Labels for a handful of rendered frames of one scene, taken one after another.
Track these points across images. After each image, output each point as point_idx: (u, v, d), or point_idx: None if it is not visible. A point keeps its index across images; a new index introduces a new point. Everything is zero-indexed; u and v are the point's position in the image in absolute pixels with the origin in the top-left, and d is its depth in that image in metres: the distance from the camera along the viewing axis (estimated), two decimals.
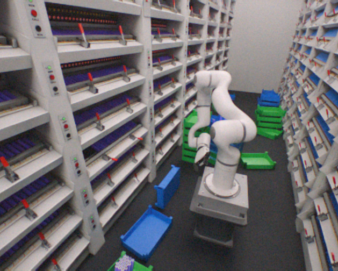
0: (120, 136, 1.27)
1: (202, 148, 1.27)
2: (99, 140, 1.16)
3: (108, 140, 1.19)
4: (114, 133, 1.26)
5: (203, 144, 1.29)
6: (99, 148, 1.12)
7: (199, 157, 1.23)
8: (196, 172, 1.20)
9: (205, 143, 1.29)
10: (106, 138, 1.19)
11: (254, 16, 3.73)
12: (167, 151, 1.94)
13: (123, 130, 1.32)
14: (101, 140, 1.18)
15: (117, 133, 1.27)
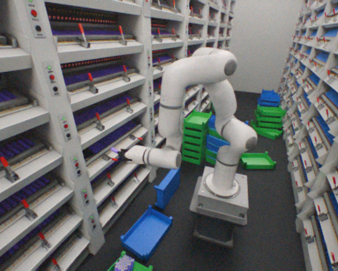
0: (120, 136, 1.27)
1: None
2: (99, 140, 1.16)
3: (108, 140, 1.19)
4: (114, 133, 1.26)
5: None
6: (99, 148, 1.12)
7: None
8: (117, 151, 0.97)
9: None
10: (106, 138, 1.19)
11: (254, 16, 3.73)
12: None
13: (123, 130, 1.32)
14: (101, 140, 1.18)
15: (117, 133, 1.27)
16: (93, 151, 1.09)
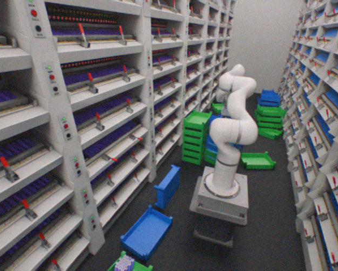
0: (120, 136, 1.27)
1: None
2: (99, 140, 1.16)
3: (108, 140, 1.19)
4: (114, 133, 1.26)
5: None
6: (99, 148, 1.12)
7: None
8: None
9: None
10: (106, 138, 1.19)
11: (254, 16, 3.73)
12: (167, 151, 1.94)
13: (123, 130, 1.32)
14: (101, 140, 1.18)
15: (117, 133, 1.27)
16: (93, 151, 1.09)
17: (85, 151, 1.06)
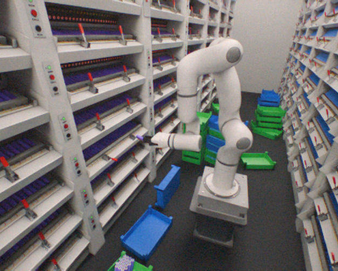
0: (120, 136, 1.27)
1: None
2: (99, 140, 1.16)
3: (108, 140, 1.19)
4: (114, 133, 1.26)
5: None
6: (99, 148, 1.12)
7: None
8: (142, 138, 1.08)
9: None
10: (106, 138, 1.19)
11: (254, 16, 3.73)
12: (167, 151, 1.94)
13: (123, 130, 1.32)
14: (101, 140, 1.18)
15: (117, 133, 1.27)
16: (93, 151, 1.09)
17: (85, 151, 1.06)
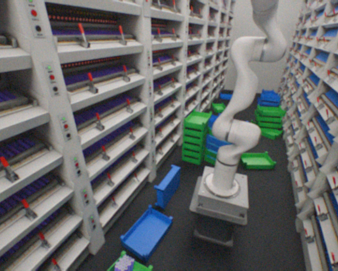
0: (119, 135, 1.27)
1: None
2: None
3: (106, 138, 1.20)
4: (112, 132, 1.26)
5: None
6: (97, 147, 1.12)
7: None
8: None
9: None
10: (103, 137, 1.20)
11: None
12: (167, 151, 1.94)
13: (122, 129, 1.32)
14: (99, 139, 1.18)
15: (115, 132, 1.28)
16: (91, 149, 1.09)
17: (83, 149, 1.07)
